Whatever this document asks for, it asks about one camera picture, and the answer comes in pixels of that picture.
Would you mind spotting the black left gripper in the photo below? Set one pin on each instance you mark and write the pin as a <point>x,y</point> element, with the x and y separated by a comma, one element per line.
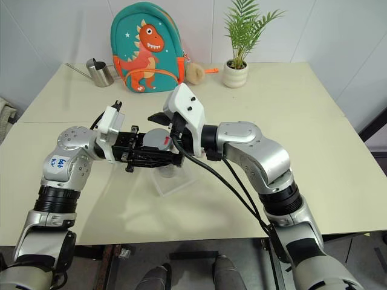
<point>122,146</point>

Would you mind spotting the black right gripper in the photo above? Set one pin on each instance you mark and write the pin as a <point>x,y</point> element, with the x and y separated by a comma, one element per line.
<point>187,142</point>

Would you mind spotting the grey round jar lid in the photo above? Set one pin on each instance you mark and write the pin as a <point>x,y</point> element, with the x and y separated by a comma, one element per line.
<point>155,137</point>

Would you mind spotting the clear glass jar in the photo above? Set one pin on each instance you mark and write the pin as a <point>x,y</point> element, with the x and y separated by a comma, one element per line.
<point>168,172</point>

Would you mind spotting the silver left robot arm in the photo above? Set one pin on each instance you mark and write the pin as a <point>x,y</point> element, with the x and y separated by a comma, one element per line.
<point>71,142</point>

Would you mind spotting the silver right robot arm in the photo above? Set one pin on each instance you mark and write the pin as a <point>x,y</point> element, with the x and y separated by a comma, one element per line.
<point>266,154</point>

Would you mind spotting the clear plastic stand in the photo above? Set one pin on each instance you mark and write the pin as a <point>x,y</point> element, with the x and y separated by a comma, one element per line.
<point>178,186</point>

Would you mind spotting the beige plush ball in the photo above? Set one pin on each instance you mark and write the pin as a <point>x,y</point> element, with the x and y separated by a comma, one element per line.
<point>195,72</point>

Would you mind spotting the silver metal watering can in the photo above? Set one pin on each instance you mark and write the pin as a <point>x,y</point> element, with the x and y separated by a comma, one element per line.
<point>101,74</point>

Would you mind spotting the white handwritten label sticker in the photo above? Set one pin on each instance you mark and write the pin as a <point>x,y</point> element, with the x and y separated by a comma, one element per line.
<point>58,160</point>

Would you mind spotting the small orange clip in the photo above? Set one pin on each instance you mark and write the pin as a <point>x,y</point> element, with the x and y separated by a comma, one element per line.
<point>211,70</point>

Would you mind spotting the green plant in white pot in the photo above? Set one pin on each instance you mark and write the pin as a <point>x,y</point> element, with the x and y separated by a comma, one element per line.
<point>236,74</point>

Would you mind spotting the teal dinosaur backpack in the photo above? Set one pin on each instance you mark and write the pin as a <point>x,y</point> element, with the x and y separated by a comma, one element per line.
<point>148,36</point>

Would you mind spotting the grey knitted cloth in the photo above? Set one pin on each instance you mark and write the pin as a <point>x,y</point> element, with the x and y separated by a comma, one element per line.
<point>6,117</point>

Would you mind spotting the dark grey rounded shape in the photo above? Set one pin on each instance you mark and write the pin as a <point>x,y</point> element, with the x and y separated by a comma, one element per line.
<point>155,276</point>
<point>228,273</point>

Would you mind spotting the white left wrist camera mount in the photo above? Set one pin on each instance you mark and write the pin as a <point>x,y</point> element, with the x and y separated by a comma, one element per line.
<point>110,121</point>

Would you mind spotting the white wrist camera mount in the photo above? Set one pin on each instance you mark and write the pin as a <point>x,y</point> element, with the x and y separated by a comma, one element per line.
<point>187,102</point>
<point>110,121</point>

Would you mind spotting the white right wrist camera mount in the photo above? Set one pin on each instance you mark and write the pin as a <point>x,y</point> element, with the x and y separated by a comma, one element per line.
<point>187,102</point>

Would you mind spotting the small metal bracket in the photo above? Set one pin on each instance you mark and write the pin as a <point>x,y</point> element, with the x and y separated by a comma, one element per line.
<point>125,252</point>

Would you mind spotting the black table frame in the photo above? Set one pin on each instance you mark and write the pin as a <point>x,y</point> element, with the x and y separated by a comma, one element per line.
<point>193,255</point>

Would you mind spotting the black frame bar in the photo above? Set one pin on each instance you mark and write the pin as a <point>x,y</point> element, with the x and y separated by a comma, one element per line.
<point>373,127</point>

